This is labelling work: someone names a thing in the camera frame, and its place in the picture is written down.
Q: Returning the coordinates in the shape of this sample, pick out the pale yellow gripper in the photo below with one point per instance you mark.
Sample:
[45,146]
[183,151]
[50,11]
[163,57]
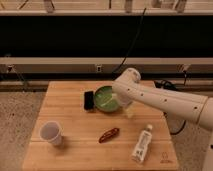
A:
[128,111]

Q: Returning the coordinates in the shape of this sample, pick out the black rectangular sponge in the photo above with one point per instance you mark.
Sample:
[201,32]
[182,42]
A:
[88,100]

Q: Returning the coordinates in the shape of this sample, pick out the white paper cup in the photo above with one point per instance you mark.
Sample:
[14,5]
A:
[51,133]

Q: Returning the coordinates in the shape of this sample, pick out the red brown chili pepper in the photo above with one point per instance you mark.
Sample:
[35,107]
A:
[109,134]

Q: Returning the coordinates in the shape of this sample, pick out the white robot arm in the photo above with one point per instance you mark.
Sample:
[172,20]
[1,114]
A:
[194,108]

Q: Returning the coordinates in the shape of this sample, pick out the green ceramic bowl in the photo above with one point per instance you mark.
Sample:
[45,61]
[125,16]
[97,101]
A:
[104,101]

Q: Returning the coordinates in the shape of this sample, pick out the white plastic bottle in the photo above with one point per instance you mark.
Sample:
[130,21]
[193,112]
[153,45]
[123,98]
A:
[142,144]

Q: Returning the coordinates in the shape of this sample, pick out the left wall outlet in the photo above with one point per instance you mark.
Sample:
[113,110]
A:
[9,69]

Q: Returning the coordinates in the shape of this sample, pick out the white wall outlet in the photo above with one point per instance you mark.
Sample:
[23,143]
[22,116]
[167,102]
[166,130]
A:
[99,68]

